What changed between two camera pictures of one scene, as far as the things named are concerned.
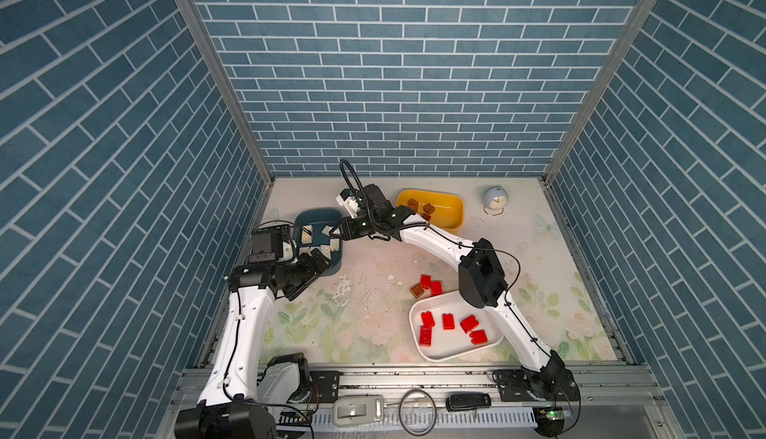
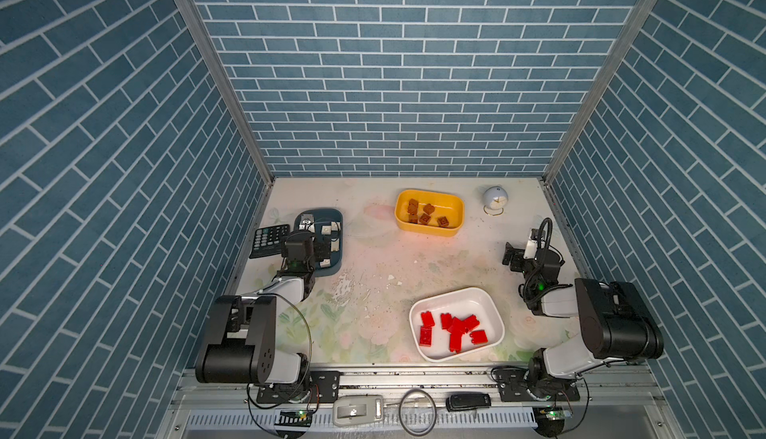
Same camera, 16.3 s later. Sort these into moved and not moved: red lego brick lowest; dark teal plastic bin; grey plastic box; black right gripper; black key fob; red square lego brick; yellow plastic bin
Moved: black right gripper; red lego brick lowest
Not moved: red square lego brick; black key fob; yellow plastic bin; dark teal plastic bin; grey plastic box
